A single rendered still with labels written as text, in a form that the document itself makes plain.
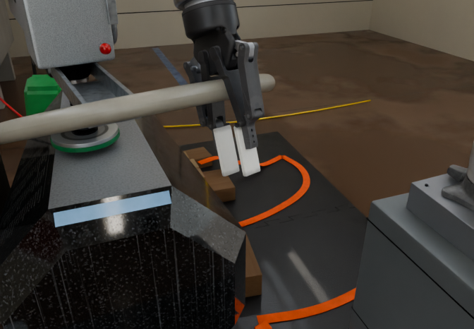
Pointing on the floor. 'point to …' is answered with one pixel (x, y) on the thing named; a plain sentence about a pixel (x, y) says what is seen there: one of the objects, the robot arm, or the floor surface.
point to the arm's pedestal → (410, 274)
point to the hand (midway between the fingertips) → (236, 150)
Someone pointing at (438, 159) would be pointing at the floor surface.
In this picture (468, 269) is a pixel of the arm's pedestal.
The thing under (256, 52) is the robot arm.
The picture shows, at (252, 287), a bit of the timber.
